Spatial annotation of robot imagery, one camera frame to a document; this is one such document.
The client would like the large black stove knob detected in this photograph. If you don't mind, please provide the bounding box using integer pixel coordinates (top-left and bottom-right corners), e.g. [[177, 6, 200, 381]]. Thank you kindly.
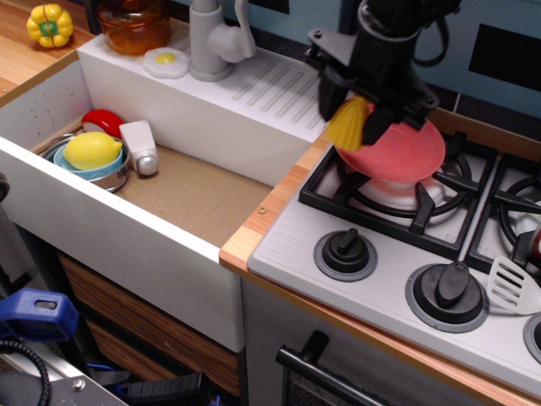
[[405, 261, 489, 333]]

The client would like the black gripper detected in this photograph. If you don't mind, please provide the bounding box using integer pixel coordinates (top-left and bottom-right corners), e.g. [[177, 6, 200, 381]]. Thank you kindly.
[[306, 3, 440, 145]]

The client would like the pink plastic plate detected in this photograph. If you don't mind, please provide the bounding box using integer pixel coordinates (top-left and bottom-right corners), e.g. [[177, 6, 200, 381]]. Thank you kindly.
[[335, 121, 445, 183]]

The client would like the white sink basin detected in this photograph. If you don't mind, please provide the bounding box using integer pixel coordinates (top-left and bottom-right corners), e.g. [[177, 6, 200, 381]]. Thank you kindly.
[[1, 37, 324, 352]]

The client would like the white salt shaker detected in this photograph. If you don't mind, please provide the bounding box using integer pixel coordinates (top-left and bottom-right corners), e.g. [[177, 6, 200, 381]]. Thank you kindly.
[[119, 120, 159, 176]]

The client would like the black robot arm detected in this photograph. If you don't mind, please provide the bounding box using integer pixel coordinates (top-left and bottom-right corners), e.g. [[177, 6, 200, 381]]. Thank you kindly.
[[306, 1, 460, 151]]

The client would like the orange glass pot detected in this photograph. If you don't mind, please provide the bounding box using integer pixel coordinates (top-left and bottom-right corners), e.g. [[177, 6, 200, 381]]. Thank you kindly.
[[96, 0, 170, 56]]

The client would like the blue clamp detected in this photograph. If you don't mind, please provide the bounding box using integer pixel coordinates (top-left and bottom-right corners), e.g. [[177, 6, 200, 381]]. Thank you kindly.
[[1, 288, 79, 343]]

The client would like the yellow toy bell pepper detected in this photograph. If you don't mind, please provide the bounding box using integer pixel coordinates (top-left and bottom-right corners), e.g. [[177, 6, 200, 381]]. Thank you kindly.
[[26, 3, 74, 48]]

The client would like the black left burner grate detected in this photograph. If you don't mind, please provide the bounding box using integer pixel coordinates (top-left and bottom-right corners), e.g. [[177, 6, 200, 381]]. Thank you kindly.
[[298, 132, 497, 260]]

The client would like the small black stove knob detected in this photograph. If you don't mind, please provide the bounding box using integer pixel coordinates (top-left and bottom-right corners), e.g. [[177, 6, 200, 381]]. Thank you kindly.
[[314, 228, 378, 283]]

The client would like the light blue bowl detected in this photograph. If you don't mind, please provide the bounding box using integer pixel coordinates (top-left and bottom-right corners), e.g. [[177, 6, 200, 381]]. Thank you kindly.
[[53, 145, 124, 180]]

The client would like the white slotted spatula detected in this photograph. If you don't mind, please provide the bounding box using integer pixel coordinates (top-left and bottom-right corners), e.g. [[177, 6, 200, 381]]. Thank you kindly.
[[487, 256, 541, 315]]

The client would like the yellow toy lemon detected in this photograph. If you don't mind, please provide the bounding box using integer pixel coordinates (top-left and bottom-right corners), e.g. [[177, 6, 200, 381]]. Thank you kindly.
[[63, 132, 123, 171]]

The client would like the black oven door handle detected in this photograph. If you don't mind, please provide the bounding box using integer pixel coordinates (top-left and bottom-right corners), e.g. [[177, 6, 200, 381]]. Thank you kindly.
[[276, 330, 391, 405]]

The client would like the partial stove knob right edge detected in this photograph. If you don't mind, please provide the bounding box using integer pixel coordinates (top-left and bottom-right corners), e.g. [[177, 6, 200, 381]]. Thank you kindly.
[[523, 314, 541, 364]]

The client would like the yellow toy corn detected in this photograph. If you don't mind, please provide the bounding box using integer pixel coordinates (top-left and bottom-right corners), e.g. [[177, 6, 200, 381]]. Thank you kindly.
[[326, 96, 369, 151]]

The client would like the black burner grate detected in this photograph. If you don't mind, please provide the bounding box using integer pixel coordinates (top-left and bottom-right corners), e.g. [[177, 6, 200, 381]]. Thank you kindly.
[[466, 154, 540, 281], [298, 132, 497, 260]]

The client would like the grey toy faucet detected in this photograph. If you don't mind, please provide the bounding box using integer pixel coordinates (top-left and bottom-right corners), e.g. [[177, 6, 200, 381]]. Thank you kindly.
[[189, 1, 256, 82]]

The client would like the black right burner grate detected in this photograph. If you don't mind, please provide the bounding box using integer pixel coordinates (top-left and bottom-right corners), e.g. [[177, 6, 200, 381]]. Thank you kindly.
[[466, 154, 540, 281]]

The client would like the toy fried egg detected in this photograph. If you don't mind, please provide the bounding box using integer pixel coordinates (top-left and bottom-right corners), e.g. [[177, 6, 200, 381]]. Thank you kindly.
[[142, 47, 189, 79]]

